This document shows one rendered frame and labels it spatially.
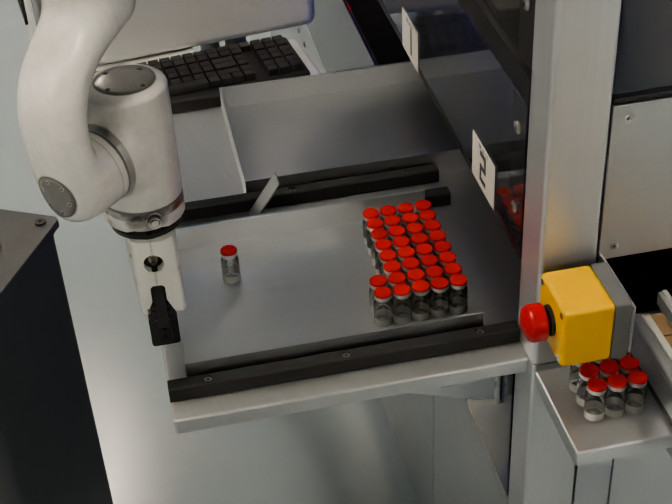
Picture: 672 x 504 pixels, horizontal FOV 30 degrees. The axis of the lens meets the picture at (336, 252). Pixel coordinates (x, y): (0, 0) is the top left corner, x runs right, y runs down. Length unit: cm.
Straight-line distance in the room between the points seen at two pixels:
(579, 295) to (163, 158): 44
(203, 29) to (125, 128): 102
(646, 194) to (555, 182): 11
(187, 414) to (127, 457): 122
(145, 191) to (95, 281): 179
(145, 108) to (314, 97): 71
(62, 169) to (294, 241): 48
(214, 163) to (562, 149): 66
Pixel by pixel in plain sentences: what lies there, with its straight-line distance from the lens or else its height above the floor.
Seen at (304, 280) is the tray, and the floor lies 88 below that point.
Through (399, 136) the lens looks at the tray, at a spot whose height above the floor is 88.
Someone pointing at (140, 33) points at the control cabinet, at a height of 85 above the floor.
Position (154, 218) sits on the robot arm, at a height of 110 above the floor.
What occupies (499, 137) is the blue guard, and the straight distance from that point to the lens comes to 140.
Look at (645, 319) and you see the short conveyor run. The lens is 142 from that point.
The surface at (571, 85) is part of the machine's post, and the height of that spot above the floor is 123.
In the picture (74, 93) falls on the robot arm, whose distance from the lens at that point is 117.
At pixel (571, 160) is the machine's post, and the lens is 126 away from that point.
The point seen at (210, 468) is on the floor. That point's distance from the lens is 254.
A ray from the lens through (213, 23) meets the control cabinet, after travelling 224.
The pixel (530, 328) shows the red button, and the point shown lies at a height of 100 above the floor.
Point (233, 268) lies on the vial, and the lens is 152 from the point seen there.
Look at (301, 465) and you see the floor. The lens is 253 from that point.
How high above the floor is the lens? 183
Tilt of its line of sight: 37 degrees down
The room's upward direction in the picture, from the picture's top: 3 degrees counter-clockwise
